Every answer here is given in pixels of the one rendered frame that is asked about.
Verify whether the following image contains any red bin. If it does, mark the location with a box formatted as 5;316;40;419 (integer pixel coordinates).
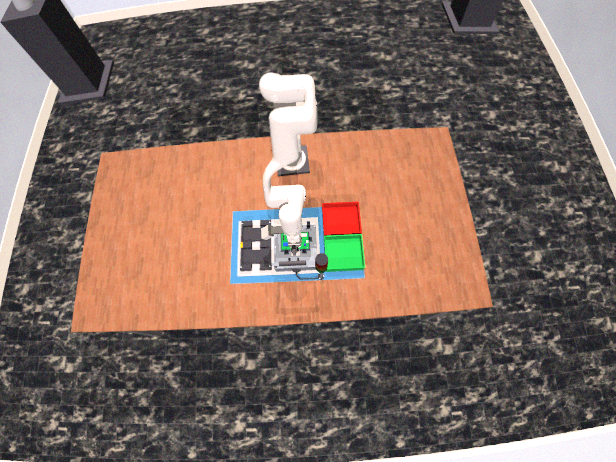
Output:
322;202;362;236

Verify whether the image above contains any green bin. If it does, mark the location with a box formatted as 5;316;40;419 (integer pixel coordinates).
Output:
324;234;365;272

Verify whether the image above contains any green circuit board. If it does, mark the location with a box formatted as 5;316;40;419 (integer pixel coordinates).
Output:
281;232;309;250

